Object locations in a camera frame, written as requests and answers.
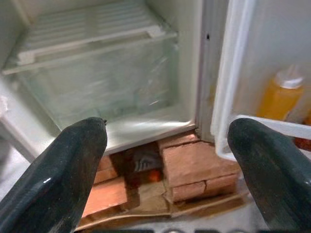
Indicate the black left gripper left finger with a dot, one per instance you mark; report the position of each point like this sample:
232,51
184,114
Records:
56,179

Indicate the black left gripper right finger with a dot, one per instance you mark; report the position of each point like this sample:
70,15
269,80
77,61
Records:
272,174

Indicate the white fridge door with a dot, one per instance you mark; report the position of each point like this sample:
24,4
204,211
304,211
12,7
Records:
267,36

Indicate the white fridge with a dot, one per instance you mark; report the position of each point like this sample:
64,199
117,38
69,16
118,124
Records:
184,48

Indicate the red brick stack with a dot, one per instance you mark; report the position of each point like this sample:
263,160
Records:
199,167
107,196

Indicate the orange juice bottle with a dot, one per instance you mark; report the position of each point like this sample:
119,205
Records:
308,112
279,99

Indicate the dark grey striped object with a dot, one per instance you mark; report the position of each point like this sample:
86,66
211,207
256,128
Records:
143,162

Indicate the clear crisper drawer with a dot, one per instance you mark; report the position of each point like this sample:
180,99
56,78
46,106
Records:
97,85

